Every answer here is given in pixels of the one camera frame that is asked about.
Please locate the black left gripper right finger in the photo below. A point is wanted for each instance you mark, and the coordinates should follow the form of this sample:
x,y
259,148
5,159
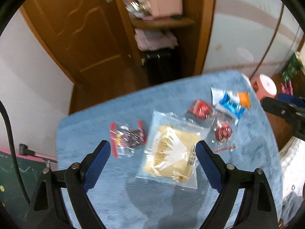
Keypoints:
x,y
257,208

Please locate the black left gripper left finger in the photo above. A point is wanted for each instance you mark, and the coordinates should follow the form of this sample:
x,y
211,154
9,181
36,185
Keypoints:
x,y
47,208

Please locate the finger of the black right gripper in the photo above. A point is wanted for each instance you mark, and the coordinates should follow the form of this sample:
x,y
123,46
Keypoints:
x,y
277,107

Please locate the blue foil snack packet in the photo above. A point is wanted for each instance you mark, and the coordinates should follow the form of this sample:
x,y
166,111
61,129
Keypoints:
x,y
234,108

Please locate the white orange snack wrapper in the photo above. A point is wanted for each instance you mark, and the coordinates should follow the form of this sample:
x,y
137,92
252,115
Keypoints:
x,y
242,98

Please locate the clear bag of crackers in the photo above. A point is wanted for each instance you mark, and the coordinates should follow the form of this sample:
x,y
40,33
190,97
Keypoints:
x,y
169,155

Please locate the pink plastic stool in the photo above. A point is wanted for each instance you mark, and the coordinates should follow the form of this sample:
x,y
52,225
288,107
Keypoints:
x,y
264,86

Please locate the green flower bouquet wrap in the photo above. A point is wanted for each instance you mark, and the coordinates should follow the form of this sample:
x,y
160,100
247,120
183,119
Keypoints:
x,y
294,64

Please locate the red wrapped candy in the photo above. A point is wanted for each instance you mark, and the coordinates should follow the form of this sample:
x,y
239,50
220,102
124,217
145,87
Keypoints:
x,y
223,130
201,110

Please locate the pale sliding wardrobe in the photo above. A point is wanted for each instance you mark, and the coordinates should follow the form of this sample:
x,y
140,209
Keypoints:
x,y
252,36

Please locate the red dark candy packet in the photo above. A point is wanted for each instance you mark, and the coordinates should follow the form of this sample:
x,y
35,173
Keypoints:
x,y
124,140

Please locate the blue plush table cover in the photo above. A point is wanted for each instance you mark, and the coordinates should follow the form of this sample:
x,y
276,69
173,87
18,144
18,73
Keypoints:
x,y
125,196

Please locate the wooden corner shelf unit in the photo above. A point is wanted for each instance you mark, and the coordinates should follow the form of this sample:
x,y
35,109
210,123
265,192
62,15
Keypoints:
x,y
192,31

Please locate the folded pink cloth stack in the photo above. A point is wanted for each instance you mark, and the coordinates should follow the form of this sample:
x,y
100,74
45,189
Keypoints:
x,y
152,40

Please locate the pink gift basket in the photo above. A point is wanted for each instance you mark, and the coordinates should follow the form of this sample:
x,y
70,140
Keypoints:
x,y
164,8

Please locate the brown wooden door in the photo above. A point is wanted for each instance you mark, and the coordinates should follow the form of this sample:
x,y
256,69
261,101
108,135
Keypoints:
x,y
86,38

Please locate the green chalkboard pink frame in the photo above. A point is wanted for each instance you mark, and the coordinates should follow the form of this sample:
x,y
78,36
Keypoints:
x,y
30,168

